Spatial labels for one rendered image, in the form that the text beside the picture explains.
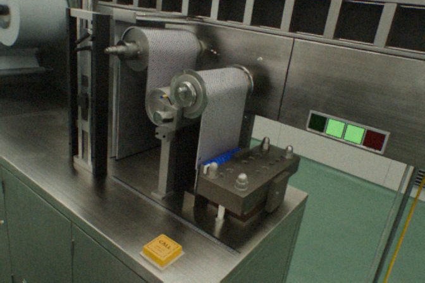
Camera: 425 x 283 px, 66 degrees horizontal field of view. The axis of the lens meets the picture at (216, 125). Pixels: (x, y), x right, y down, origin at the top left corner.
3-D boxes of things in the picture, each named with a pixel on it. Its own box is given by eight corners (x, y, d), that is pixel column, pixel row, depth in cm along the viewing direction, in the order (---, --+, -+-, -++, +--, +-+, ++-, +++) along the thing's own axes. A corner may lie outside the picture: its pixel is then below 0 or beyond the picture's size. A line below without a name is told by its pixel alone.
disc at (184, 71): (167, 110, 104) (171, 64, 99) (169, 110, 104) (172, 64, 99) (203, 124, 96) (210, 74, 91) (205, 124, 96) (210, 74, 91)
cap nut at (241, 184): (231, 187, 93) (234, 172, 91) (238, 182, 96) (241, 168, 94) (242, 192, 91) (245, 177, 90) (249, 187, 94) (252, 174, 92)
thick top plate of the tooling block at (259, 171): (196, 192, 99) (198, 175, 97) (260, 156, 130) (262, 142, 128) (240, 216, 90) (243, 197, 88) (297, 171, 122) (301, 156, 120)
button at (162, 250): (141, 253, 82) (142, 246, 81) (162, 240, 87) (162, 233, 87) (162, 268, 78) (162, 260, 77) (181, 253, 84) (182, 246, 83)
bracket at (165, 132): (149, 195, 107) (155, 106, 97) (164, 188, 112) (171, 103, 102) (160, 201, 104) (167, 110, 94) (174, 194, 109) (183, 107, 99)
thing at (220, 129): (195, 168, 102) (202, 113, 96) (236, 150, 121) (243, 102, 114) (196, 169, 102) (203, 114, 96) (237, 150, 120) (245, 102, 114)
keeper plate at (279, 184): (264, 210, 105) (271, 180, 102) (278, 198, 113) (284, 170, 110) (271, 213, 104) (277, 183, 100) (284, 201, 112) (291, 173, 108)
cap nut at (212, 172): (203, 175, 97) (205, 162, 96) (211, 171, 100) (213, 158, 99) (213, 180, 95) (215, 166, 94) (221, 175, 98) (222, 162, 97)
